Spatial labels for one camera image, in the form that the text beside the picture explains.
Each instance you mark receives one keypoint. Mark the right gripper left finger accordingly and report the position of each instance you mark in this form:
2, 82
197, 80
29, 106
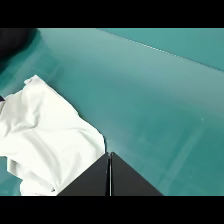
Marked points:
95, 180

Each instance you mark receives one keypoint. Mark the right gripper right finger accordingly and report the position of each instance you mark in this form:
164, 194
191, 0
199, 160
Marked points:
128, 181

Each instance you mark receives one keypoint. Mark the white shirt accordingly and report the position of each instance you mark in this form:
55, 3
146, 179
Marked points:
43, 133

